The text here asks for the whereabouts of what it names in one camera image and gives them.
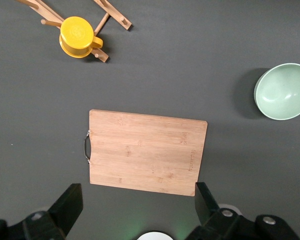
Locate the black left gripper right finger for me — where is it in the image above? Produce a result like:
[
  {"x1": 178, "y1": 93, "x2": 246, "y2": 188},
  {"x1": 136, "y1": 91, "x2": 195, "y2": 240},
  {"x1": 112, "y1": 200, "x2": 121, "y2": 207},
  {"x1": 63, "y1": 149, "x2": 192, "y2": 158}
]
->
[{"x1": 189, "y1": 181, "x2": 241, "y2": 240}]

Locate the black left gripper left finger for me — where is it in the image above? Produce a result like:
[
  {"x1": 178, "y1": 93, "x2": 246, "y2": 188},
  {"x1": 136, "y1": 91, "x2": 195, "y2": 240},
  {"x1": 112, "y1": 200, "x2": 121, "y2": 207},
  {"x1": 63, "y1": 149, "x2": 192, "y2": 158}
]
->
[{"x1": 22, "y1": 183, "x2": 84, "y2": 240}]

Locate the wooden cutting board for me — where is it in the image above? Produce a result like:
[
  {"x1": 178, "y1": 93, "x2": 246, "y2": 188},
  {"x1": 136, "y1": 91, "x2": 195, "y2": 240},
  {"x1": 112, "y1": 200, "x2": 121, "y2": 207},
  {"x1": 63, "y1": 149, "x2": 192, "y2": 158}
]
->
[{"x1": 83, "y1": 109, "x2": 208, "y2": 198}]

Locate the light green bowl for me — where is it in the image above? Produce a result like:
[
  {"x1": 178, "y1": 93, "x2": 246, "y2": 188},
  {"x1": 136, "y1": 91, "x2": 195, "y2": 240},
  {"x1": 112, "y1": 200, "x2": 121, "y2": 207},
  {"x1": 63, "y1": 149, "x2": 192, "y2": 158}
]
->
[{"x1": 254, "y1": 62, "x2": 300, "y2": 121}]

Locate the yellow cup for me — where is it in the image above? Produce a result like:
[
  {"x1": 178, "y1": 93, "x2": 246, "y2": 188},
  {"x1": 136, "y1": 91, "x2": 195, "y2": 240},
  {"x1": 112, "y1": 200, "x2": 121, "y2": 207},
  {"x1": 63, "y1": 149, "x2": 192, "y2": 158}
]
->
[{"x1": 59, "y1": 16, "x2": 104, "y2": 60}]

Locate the wooden peg drying rack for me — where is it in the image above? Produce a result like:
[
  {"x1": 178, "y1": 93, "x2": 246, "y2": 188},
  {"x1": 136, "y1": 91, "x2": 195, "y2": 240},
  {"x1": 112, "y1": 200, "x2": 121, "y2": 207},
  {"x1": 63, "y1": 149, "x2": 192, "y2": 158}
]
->
[{"x1": 14, "y1": 0, "x2": 133, "y2": 63}]

